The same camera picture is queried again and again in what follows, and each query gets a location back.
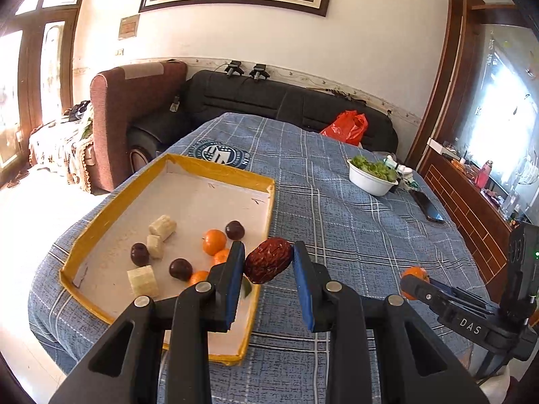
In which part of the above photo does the white box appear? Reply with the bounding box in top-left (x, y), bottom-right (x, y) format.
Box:
top-left (427, 137), bottom-right (453, 155)

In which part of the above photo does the black smartphone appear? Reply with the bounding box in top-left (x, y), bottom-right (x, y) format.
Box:
top-left (409, 189), bottom-right (446, 224)

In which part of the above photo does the glass jar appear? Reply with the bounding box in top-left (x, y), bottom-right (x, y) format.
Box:
top-left (501, 189), bottom-right (520, 220)

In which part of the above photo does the small wall plaque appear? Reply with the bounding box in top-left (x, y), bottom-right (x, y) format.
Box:
top-left (118, 14), bottom-right (140, 40)

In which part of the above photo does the red plastic bag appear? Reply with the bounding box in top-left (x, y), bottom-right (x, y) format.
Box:
top-left (320, 110), bottom-right (369, 147)

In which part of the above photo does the wooden framed window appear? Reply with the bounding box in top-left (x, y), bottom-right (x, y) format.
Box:
top-left (404, 0), bottom-right (539, 220)

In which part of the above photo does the wooden framed glass door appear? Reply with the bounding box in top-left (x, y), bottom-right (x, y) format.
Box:
top-left (0, 0), bottom-right (92, 169)

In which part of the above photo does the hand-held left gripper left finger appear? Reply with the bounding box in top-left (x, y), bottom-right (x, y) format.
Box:
top-left (48, 241), bottom-right (246, 404)

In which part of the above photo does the wooden cabinet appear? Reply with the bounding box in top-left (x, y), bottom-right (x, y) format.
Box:
top-left (417, 135), bottom-right (523, 304)

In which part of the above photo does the dried red date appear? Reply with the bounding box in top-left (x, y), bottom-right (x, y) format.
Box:
top-left (244, 238), bottom-right (293, 284)

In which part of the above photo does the peeled banana piece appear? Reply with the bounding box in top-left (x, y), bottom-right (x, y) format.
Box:
top-left (148, 214), bottom-right (178, 241)
top-left (127, 265), bottom-right (160, 299)
top-left (146, 234), bottom-right (164, 259)

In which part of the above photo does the pink bottle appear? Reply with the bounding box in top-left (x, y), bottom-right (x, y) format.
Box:
top-left (475, 160), bottom-right (493, 189)

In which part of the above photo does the white bowl of greens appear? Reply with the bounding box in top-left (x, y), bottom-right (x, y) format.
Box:
top-left (348, 156), bottom-right (399, 197)

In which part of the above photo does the blue plaid tablecloth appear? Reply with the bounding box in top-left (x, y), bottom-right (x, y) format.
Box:
top-left (27, 112), bottom-right (491, 404)

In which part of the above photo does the dark cloth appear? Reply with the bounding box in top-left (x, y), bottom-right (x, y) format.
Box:
top-left (65, 101), bottom-right (93, 123)

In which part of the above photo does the brown armchair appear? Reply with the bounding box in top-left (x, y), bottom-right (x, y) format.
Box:
top-left (90, 61), bottom-right (188, 193)

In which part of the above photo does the patterned blanket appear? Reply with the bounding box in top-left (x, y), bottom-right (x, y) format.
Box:
top-left (27, 113), bottom-right (95, 194)

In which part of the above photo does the yellow-taped cardboard tray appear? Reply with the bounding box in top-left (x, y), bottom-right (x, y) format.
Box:
top-left (59, 154), bottom-right (276, 366)

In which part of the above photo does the black sofa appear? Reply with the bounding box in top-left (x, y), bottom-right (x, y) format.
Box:
top-left (126, 69), bottom-right (399, 165)

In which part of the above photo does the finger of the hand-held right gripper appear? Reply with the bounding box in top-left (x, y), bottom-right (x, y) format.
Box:
top-left (430, 278), bottom-right (500, 310)
top-left (400, 275), bottom-right (491, 339)

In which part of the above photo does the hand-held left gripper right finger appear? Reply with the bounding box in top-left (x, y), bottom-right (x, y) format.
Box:
top-left (292, 241), bottom-right (489, 404)

